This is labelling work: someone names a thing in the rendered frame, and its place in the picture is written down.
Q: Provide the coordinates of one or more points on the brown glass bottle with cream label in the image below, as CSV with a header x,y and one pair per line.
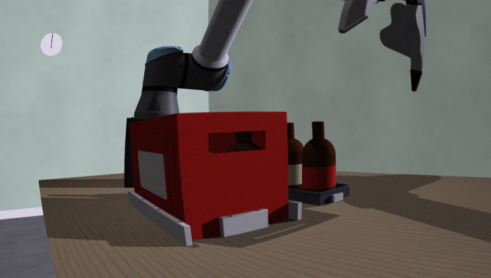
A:
x,y
295,148

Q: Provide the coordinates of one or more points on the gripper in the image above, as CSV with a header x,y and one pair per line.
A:
x,y
406,33

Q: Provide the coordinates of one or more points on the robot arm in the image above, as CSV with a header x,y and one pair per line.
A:
x,y
207,68

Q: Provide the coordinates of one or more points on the red plastic crate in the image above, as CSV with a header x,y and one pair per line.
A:
x,y
173,170

